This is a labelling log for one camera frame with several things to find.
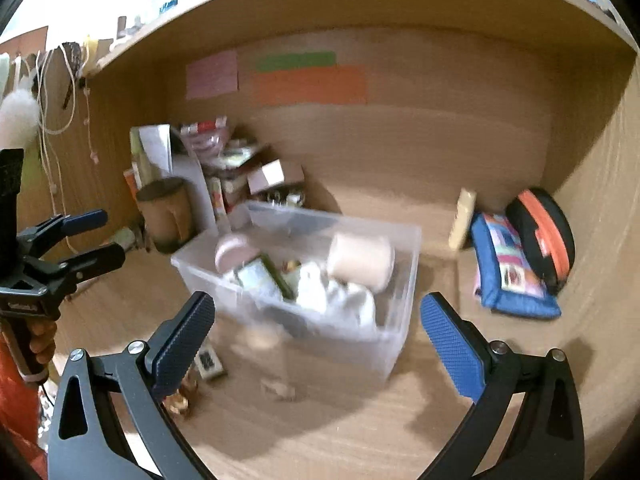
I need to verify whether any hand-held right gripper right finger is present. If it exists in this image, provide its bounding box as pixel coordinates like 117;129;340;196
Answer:
419;292;586;480

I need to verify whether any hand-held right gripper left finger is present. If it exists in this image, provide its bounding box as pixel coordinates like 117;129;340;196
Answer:
47;291;217;480

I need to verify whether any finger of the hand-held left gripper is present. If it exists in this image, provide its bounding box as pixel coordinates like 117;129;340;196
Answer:
30;209;109;243
27;241;127;291

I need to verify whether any white face mask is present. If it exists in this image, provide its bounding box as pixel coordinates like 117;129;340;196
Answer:
292;260;378;333

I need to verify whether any translucent round plastic container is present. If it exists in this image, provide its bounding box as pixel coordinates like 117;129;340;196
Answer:
326;232;397;292

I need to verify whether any clear plastic storage box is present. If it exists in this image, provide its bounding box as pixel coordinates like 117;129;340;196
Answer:
170;200;423;383

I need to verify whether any wooden desktop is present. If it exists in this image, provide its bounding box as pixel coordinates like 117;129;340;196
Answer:
47;200;608;480

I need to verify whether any person's left hand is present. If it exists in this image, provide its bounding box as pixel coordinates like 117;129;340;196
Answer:
26;316;59;370

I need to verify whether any small remote on table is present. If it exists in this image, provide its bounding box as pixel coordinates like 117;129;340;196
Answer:
195;347;226;380

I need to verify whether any brown ceramic mug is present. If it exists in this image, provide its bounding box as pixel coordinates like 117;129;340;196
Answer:
135;176;196;253

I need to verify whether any blue patchwork pouch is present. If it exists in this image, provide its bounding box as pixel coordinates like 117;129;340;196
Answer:
470;211;563;320

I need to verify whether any green rectangular box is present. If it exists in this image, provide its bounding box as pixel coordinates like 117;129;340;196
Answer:
235;254;297;302

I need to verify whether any white fluffy toy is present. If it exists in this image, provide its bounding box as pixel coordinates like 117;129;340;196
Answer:
0;87;41;148

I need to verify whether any cream sponge block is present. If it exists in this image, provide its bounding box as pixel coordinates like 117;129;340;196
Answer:
448;188;478;252

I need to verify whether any orange and black case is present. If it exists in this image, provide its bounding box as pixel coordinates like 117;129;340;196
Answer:
505;187;577;296

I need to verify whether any small white cardboard box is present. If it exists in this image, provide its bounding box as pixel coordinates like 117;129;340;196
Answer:
246;159;306;196

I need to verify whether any pink sticky note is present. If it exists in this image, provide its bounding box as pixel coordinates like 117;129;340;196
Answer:
185;50;240;101

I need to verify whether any orange sticky note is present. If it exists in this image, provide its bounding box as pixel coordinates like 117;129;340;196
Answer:
250;65;370;107

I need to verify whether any white cable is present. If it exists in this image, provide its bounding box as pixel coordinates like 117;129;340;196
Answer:
12;42;101;241

